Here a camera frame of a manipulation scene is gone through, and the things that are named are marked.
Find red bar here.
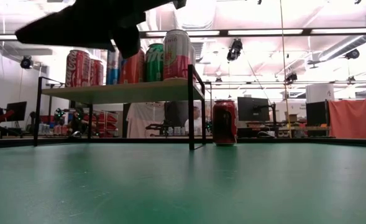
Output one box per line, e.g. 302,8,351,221
0,109,16,124

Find red soda can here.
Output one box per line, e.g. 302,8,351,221
119,48,146,84

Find wooden shelf black metal frame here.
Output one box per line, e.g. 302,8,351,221
32,64,208,151

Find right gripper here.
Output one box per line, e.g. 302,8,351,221
14,0,186,60

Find row of white bottles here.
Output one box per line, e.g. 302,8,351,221
167,126,190,136

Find orange cloth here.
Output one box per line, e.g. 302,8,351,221
327,97,366,140

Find blue silver Red Bull can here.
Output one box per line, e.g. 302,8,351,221
106,49,121,85

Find black ceiling spotlight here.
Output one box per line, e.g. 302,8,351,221
20,55,34,70
284,71,298,85
344,49,360,60

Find thin yellowish pole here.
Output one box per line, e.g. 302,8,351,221
278,0,293,139

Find white hanging shirt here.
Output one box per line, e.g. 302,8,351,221
126,102,167,139

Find cardboard box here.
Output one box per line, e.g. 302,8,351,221
284,111,299,124

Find green Sprite can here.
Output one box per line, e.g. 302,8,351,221
144,42,165,82

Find red and blue bin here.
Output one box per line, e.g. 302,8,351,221
39,114,66,129

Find black monitor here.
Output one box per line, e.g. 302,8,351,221
237,96,278,138
305,100,330,127
5,101,28,122

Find red bin rack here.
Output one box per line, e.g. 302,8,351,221
94,110,120,138

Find black ceiling camera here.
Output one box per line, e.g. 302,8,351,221
226,37,244,62

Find green table mat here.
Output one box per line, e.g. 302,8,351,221
0,142,366,224

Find white cylinder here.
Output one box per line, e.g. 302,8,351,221
305,83,336,103

